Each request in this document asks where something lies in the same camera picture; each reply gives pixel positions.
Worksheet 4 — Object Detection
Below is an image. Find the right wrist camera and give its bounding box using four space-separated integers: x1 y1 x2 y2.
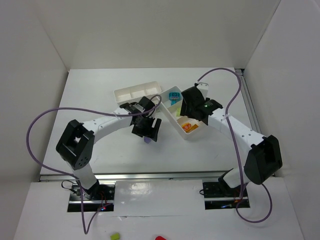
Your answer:
194 82 209 99

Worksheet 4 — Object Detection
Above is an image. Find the round orange patterned lego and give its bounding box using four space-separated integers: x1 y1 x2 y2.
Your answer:
181 122 192 133

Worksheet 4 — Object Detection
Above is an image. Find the white divided tray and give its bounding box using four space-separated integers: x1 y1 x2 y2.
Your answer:
158 85 208 142
113 81 162 105

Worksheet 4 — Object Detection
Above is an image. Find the aluminium side rail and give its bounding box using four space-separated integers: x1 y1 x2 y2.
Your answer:
234 68 276 177

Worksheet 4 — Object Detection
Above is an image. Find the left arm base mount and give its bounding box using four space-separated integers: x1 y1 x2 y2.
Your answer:
61 180 116 213

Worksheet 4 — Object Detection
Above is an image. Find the green lego brick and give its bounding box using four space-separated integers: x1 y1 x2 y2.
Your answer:
176 107 181 117

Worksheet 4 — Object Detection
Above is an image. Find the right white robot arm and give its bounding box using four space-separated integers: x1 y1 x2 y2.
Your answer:
180 85 283 189

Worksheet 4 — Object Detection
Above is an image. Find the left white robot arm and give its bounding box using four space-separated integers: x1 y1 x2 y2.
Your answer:
56 96 162 199

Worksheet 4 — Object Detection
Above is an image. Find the red object at edge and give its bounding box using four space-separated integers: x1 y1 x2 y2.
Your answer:
154 235 168 240

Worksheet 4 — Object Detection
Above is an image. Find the teal square lego brick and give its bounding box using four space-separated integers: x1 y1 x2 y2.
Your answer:
168 92 181 103

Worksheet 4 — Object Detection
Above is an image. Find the aluminium front rail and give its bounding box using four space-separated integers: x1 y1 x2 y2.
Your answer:
39 170 231 181

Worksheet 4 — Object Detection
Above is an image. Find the right white divided tray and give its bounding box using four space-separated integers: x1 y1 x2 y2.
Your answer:
158 85 208 142

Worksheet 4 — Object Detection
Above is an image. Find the purple lego brick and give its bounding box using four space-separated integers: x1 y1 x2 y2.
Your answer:
143 137 152 144

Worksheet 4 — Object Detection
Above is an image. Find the left white divided tray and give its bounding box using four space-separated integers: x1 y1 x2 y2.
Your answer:
113 81 162 105

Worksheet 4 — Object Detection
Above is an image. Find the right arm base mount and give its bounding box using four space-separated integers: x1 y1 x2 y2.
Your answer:
199 181 250 210

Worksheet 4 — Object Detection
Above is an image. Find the long teal lego brick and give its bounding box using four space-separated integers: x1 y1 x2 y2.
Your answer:
170 100 177 106

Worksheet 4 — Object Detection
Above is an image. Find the green lego outside workspace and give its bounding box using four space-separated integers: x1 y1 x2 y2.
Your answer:
110 232 121 240

